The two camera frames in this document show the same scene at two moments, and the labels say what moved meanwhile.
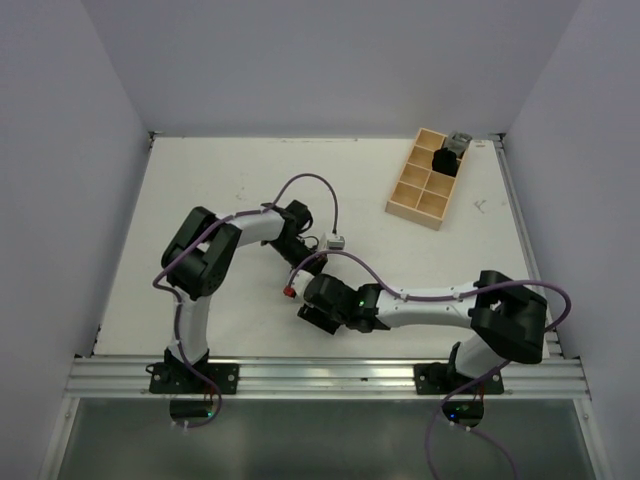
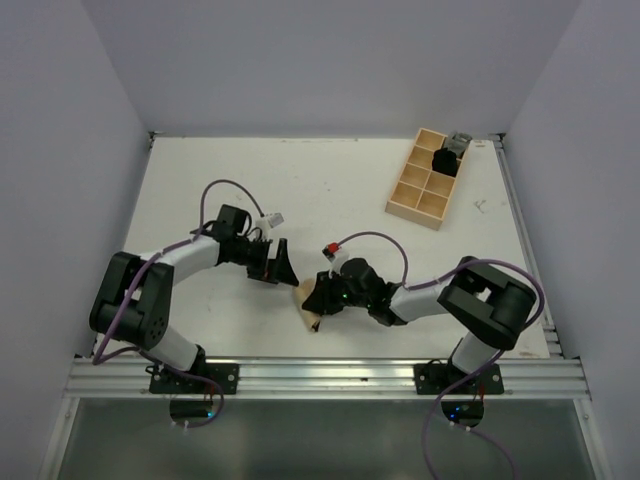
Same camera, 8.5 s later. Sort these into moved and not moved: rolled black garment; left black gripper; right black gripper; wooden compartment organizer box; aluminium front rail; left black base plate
Moved: right black gripper; left black gripper
Not moved: left black base plate; rolled black garment; aluminium front rail; wooden compartment organizer box
